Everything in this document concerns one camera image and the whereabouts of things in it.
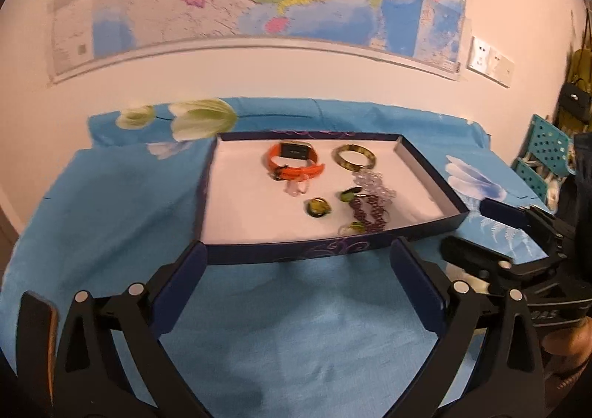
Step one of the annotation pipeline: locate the orange smartwatch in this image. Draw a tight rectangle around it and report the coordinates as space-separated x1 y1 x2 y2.
265 141 325 182

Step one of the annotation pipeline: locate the green yellow glass ring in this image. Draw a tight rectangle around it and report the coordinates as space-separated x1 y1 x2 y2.
303 196 333 219

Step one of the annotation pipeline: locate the pink hair tie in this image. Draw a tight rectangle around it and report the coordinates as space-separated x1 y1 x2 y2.
284 174 312 197

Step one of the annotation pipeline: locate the tortoiseshell bangle bracelet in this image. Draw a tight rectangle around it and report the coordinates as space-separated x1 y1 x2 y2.
331 143 377 172

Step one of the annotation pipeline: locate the right hand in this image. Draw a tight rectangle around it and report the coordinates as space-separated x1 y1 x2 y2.
542 317 592 374

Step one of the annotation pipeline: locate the clear crystal bead bracelet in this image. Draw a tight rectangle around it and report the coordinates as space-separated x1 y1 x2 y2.
352 168 398 201

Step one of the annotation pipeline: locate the maroon beaded bracelet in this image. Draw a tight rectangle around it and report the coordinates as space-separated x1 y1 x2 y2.
347 193 393 235

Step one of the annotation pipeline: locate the white tray with navy rim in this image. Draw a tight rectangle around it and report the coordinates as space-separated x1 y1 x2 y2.
195 131 468 266

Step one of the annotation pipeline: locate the green glass pendant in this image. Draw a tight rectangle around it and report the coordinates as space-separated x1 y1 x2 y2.
339 186 362 203

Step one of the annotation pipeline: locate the white wall socket panel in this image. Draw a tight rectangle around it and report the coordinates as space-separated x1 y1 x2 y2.
467 36 515 88

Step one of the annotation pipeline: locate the small green glass charm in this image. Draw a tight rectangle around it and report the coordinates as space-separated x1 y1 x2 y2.
338 222 366 236

